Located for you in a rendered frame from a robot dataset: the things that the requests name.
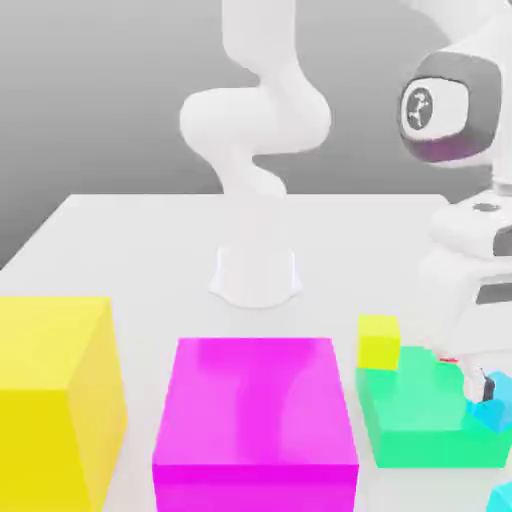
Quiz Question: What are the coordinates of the large green box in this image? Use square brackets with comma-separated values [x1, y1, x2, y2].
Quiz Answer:
[354, 345, 512, 469]

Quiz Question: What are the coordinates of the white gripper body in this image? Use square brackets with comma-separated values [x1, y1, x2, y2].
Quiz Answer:
[418, 246, 512, 363]

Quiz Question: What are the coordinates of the small cyan cube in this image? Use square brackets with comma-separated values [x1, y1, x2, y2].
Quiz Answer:
[465, 370, 512, 434]
[485, 481, 512, 512]

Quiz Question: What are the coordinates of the large yellow box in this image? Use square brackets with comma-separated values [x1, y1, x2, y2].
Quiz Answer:
[0, 296, 129, 512]

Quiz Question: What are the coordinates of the small yellow cube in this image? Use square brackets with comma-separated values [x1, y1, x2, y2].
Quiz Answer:
[356, 314, 402, 372]

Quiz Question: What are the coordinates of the large magenta box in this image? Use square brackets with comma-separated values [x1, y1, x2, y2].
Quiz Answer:
[151, 337, 360, 512]

